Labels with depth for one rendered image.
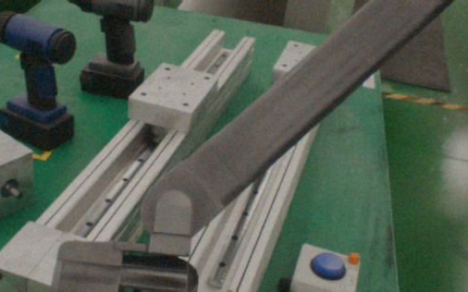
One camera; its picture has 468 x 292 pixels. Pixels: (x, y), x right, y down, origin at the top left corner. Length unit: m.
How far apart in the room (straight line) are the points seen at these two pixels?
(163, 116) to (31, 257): 0.38
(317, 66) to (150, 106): 0.49
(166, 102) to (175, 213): 0.53
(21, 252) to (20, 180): 0.22
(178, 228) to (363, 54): 0.24
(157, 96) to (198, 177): 0.52
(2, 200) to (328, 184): 0.55
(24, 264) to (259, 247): 0.29
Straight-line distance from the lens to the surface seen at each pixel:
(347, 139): 1.31
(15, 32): 1.10
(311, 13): 2.54
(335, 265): 0.86
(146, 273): 0.57
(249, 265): 0.81
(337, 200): 1.12
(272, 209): 0.91
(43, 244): 0.80
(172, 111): 1.05
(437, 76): 3.86
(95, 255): 0.58
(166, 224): 0.55
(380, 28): 0.64
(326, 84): 0.61
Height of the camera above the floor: 1.39
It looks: 31 degrees down
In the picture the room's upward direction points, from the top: 7 degrees clockwise
